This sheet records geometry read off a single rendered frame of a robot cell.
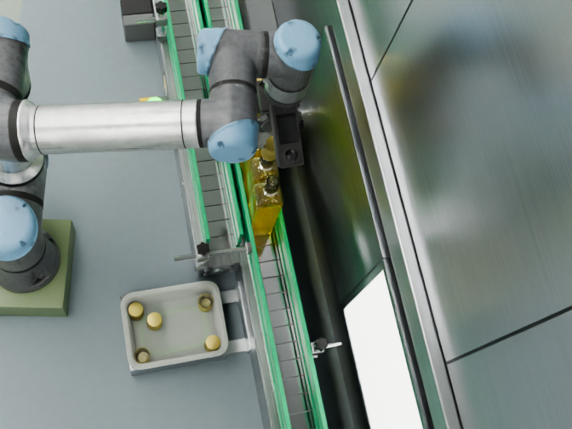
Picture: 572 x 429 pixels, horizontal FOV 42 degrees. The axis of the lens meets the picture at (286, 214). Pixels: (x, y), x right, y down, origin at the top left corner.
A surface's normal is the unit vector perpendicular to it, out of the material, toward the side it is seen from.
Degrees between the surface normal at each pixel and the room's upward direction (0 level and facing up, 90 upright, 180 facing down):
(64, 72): 0
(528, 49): 90
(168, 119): 15
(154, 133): 45
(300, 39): 0
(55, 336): 0
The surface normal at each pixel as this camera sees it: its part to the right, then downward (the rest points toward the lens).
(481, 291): -0.97, 0.14
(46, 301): 0.13, -0.38
